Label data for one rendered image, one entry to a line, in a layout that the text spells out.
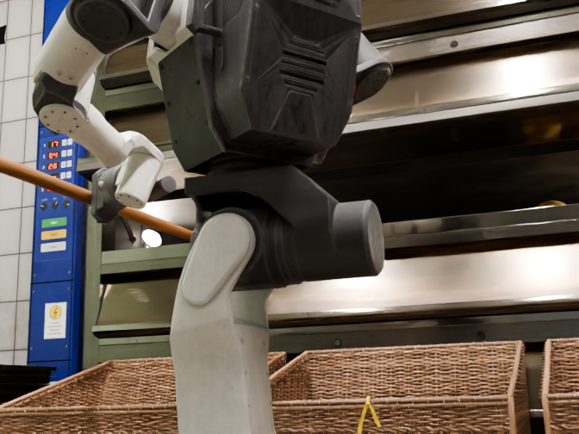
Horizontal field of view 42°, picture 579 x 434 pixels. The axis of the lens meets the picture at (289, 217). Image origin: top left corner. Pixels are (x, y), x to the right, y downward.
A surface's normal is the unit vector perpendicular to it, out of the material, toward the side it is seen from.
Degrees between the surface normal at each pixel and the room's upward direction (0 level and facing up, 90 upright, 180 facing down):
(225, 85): 91
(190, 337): 115
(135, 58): 70
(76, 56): 160
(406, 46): 90
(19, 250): 90
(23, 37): 90
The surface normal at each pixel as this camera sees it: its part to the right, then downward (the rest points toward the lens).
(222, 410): -0.33, -0.20
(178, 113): -0.80, 0.08
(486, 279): -0.33, -0.52
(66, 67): -0.02, 0.84
